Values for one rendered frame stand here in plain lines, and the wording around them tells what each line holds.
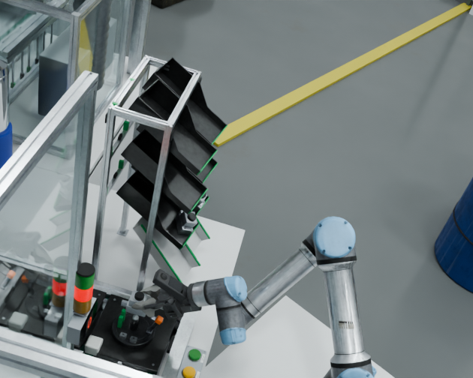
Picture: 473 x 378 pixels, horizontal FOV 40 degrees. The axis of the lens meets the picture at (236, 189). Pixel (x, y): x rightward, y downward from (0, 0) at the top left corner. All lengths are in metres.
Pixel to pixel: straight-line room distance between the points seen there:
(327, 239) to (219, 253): 0.87
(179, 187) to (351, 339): 0.71
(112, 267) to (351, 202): 2.41
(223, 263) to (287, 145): 2.39
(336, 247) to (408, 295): 2.28
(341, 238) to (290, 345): 0.68
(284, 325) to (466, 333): 1.83
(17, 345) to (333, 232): 1.14
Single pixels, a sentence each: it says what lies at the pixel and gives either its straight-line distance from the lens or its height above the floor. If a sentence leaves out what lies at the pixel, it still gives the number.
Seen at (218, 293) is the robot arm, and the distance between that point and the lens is 1.88.
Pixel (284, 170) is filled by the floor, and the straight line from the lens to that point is 4.60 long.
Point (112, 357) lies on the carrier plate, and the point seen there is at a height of 0.97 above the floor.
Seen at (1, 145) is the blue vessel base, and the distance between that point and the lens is 2.64.
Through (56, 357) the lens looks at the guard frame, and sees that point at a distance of 0.87.
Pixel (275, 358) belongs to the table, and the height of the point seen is 0.86.
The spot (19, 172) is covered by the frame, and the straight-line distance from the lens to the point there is 1.11.
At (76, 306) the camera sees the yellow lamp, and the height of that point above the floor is 1.29.
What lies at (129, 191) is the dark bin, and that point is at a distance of 2.08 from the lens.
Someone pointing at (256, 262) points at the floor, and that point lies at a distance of 3.86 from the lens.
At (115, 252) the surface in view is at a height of 0.86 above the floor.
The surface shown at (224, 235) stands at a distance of 2.70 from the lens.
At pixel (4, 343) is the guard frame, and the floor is 1.99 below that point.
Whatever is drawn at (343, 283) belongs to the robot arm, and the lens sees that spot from 1.86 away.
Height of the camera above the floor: 2.70
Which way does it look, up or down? 39 degrees down
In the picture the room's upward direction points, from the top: 16 degrees clockwise
